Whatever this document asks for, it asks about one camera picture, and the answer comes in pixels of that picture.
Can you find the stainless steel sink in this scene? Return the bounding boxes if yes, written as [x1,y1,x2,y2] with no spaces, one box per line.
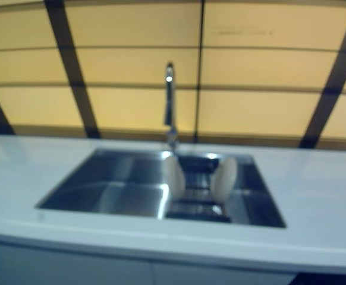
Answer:
[35,147,288,230]

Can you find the white cabinet door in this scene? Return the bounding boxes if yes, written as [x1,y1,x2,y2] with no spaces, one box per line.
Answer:
[150,260,296,285]
[0,239,155,285]

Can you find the cream ceramic plate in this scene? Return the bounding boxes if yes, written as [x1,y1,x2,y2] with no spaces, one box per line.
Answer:
[164,155,187,200]
[209,157,238,201]

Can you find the chrome kitchen faucet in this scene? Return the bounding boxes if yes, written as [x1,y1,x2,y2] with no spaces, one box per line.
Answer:
[163,61,181,153]

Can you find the black dish drying rack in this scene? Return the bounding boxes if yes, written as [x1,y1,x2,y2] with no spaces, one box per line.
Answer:
[164,154,243,224]

